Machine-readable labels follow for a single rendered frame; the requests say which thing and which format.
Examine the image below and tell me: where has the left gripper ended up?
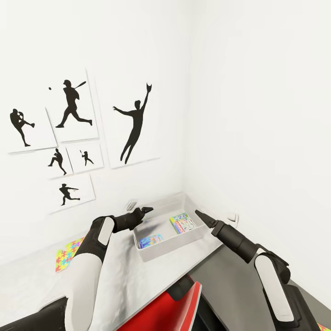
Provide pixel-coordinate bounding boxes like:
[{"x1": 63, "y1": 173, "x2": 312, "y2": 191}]
[{"x1": 122, "y1": 207, "x2": 154, "y2": 230}]

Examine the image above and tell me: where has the board game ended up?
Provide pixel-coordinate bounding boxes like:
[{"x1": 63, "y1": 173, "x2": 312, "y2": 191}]
[
  {"x1": 139, "y1": 234, "x2": 163, "y2": 249},
  {"x1": 170, "y1": 213, "x2": 196, "y2": 234}
]

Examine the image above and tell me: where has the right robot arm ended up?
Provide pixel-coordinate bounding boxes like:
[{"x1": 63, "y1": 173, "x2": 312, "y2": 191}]
[{"x1": 195, "y1": 210, "x2": 321, "y2": 331}]

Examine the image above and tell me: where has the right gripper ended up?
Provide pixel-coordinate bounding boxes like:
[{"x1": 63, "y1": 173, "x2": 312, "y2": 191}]
[{"x1": 195, "y1": 210, "x2": 245, "y2": 252}]

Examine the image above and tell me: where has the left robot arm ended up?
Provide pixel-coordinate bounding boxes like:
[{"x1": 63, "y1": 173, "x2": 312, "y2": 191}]
[{"x1": 0, "y1": 198, "x2": 154, "y2": 331}]

